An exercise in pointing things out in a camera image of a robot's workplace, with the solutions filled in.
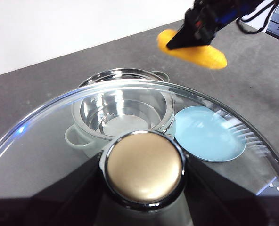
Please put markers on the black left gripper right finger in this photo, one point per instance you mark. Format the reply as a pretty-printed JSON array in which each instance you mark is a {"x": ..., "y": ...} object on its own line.
[{"x": 236, "y": 212}]

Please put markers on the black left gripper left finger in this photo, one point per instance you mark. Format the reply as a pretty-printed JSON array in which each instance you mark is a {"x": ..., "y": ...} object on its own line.
[{"x": 35, "y": 212}]

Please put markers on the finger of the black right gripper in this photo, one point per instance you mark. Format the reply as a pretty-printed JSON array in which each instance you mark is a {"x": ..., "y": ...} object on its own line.
[{"x": 189, "y": 38}]

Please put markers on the yellow corn cob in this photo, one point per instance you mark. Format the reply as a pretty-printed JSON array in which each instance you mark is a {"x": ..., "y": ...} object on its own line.
[{"x": 200, "y": 56}]

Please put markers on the glass lid with round knob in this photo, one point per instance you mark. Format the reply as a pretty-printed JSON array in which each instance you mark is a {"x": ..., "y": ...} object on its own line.
[{"x": 144, "y": 169}]

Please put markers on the pale green electric steamer pot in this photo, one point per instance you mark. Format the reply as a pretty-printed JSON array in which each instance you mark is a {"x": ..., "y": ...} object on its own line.
[{"x": 120, "y": 73}]

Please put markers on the blue round plate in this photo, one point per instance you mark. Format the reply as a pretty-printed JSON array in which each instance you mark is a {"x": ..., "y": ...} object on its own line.
[{"x": 207, "y": 134}]

